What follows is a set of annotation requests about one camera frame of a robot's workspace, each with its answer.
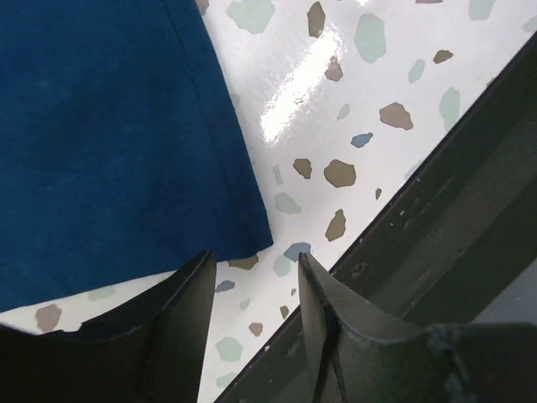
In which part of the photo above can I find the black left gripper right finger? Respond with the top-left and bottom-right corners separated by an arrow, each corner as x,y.
298,254 -> 536,402

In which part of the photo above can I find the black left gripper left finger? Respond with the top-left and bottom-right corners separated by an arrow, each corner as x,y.
1,252 -> 216,402

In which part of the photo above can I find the blue Mickey Mouse t-shirt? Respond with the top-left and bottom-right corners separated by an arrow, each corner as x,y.
1,0 -> 273,311

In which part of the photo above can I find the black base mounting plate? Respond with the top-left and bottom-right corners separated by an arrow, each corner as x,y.
221,39 -> 536,402

